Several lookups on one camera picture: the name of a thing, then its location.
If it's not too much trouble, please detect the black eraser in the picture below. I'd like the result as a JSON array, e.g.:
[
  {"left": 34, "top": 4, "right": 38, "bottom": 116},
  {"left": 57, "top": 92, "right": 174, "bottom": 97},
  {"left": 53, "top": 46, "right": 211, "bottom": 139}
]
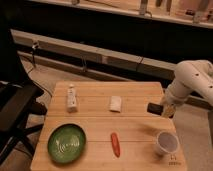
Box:
[{"left": 147, "top": 103, "right": 163, "bottom": 115}]

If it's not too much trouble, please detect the grey metal rail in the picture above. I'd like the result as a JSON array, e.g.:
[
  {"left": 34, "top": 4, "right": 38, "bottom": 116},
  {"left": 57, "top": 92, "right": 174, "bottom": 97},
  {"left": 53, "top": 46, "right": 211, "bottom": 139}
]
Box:
[{"left": 12, "top": 30, "right": 175, "bottom": 86}]

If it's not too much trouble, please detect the orange carrot toy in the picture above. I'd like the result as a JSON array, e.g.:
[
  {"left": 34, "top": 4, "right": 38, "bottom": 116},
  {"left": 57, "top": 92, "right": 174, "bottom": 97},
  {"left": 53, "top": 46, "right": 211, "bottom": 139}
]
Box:
[{"left": 111, "top": 133, "right": 120, "bottom": 157}]

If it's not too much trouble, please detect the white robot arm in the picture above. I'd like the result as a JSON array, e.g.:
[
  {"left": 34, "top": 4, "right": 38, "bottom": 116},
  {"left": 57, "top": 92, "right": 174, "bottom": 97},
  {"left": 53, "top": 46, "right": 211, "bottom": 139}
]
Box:
[{"left": 161, "top": 60, "right": 213, "bottom": 118}]

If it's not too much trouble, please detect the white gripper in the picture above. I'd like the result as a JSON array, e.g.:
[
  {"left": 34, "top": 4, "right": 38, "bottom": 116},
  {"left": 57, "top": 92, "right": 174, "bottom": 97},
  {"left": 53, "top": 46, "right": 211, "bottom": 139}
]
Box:
[{"left": 160, "top": 89, "right": 186, "bottom": 118}]

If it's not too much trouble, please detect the green glass plate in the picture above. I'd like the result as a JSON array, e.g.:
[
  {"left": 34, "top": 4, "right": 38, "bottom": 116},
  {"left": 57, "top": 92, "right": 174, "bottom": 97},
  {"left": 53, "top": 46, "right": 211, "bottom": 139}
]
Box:
[{"left": 47, "top": 123, "right": 87, "bottom": 164}]

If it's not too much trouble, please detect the black chair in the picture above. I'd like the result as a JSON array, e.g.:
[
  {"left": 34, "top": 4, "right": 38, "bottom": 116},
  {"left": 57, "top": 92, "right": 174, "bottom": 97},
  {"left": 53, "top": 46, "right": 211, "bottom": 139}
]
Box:
[{"left": 0, "top": 83, "right": 47, "bottom": 165}]

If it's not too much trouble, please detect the white ceramic cup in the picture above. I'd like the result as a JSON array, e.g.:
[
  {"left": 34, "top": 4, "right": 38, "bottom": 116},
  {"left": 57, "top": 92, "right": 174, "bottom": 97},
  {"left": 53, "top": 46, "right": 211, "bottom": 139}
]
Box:
[{"left": 154, "top": 131, "right": 179, "bottom": 156}]

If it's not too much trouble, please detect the white folded cloth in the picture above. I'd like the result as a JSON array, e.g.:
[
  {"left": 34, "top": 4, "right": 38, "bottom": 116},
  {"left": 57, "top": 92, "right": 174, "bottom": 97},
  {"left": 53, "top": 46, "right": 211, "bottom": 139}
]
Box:
[{"left": 110, "top": 96, "right": 122, "bottom": 112}]

